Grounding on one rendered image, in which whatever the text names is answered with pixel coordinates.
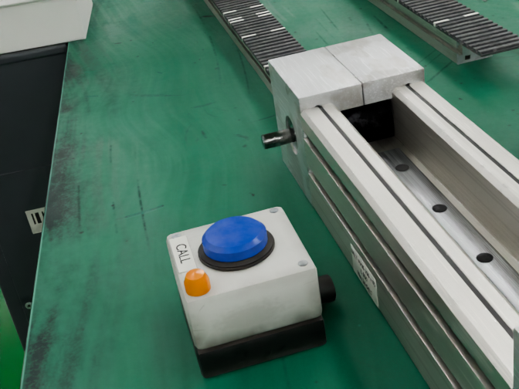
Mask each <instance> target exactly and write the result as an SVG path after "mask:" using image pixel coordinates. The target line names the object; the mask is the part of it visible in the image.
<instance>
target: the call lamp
mask: <svg viewBox="0 0 519 389"><path fill-rule="evenodd" d="M184 286H185V291H186V293H187V294H188V295H189V296H202V295H205V294H206V293H207V292H208V291H209V290H210V289H211V283H210V280H209V276H208V275H207V274H206V273H205V271H204V270H202V269H191V270H189V271H188V272H187V273H186V275H185V280H184Z"/></svg>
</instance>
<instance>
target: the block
mask: <svg viewBox="0 0 519 389"><path fill-rule="evenodd" d="M268 65H269V71H270V80H271V86H272V91H273V101H274V106H275V111H276V121H277V126H278V131H275V132H272V133H268V134H263V135H262V136H261V141H262V145H263V148H264V149H269V148H272V147H278V146H280V147H281V152H282V158H283V161H284V163H285V165H286V166H287V167H288V169H289V170H290V172H291V174H292V175H293V177H294V178H295V180H296V181H297V183H298V184H299V186H300V188H301V189H302V191H303V192H304V194H305V195H306V197H307V199H308V200H309V202H310V203H311V205H312V200H311V193H310V182H309V177H308V173H310V172H312V170H311V169H310V168H309V167H308V165H307V160H306V154H305V148H304V138H306V137H308V136H307V135H306V134H305V133H304V131H303V129H302V125H301V119H300V114H301V113H302V111H303V110H306V109H309V108H313V107H319V108H320V107H321V106H322V105H325V104H329V103H332V104H333V105H335V106H336V107H337V108H338V109H339V110H340V111H341V113H342V114H343V115H344V116H345V117H346V118H347V120H348V121H349V122H350V123H351V124H352V125H353V127H354V128H355V129H356V130H357V131H358V132H359V134H360V135H362V136H363V138H364V139H365V140H366V141H367V142H368V143H369V142H372V141H376V140H381V139H385V138H388V137H393V136H395V127H394V116H393V105H392V91H393V90H394V88H396V87H399V86H408V85H409V84H411V83H417V82H420V81H423V82H425V74H424V68H423V67H422V66H420V65H419V64H418V63H417V62H416V61H414V60H413V59H412V58H410V57H409V56H407V55H406V54H405V53H404V52H403V51H402V50H401V49H399V48H398V47H396V46H395V45H394V44H392V43H391V42H390V41H388V40H387V39H386V38H385V37H384V36H382V35H381V34H378V35H375V36H369V37H365V38H362V39H356V40H352V41H348V42H343V43H339V44H335V45H332V46H326V47H325V48H324V47H322V48H319V49H312V50H309V51H306V52H299V53H296V54H292V55H288V56H283V57H279V58H275V59H269V60H268ZM308 138H309V137H308ZM312 206H313V205H312Z"/></svg>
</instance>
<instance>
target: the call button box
mask: <svg viewBox="0 0 519 389"><path fill-rule="evenodd" d="M242 216H246V217H250V218H254V219H256V220H258V221H260V222H262V223H263V224H264V225H265V227H266V233H267V238H268V241H267V244H266V246H265V248H264V249H263V250H262V251H261V252H259V253H258V254H256V255H254V256H253V257H250V258H248V259H244V260H241V261H237V262H220V261H216V260H214V259H210V258H209V257H208V256H207V255H206V254H205V252H204V249H203V245H202V236H203V234H204V233H205V231H206V230H207V229H208V228H209V227H210V226H211V225H213V224H214V223H212V224H209V225H203V226H201V227H197V228H192V229H189V230H185V231H182V232H177V233H174V234H170V235H169V236H168V237H167V240H166V243H167V247H168V252H169V255H170V259H171V264H172V268H173V272H174V275H175V281H176V283H177V286H178V293H179V297H180V300H181V306H182V309H183V312H184V314H185V319H186V323H187V325H188V330H189V333H190V336H191V338H192V343H193V347H194V349H195V354H196V357H197V360H198V365H199V367H200V371H201V373H202V376H203V377H204V378H209V377H214V376H217V375H220V374H224V373H228V372H230V371H234V370H238V369H241V368H244V367H248V366H252V365H254V364H259V363H262V362H265V361H268V360H273V359H276V358H279V357H284V356H286V355H290V354H292V353H297V352H301V351H303V350H308V349H311V348H314V347H319V346H322V345H324V344H326V342H327V336H326V330H325V325H324V318H323V317H322V315H321V314H322V304H325V303H329V302H333V301H335V299H336V291H335V288H334V283H333V281H332V279H331V277H330V276H329V275H328V274H327V275H323V276H318V277H317V268H316V266H315V265H314V263H313V261H312V260H311V258H310V256H309V255H308V253H307V250H306V249H305V248H304V245H303V244H302V242H301V240H300V239H299V237H298V235H297V233H296V232H295V230H294V228H293V226H292V225H291V223H290V221H289V219H288V217H287V216H286V214H285V212H284V211H283V209H282V208H281V207H275V208H269V209H266V210H262V211H258V212H254V213H251V214H248V215H242ZM191 269H202V270H204V271H205V273H206V274H207V275H208V276H209V280H210V283H211V289H210V290H209V291H208V292H207V293H206V294H205V295H202V296H189V295H188V294H187V293H186V291H185V286H184V280H185V275H186V273H187V272H188V271H189V270H191Z"/></svg>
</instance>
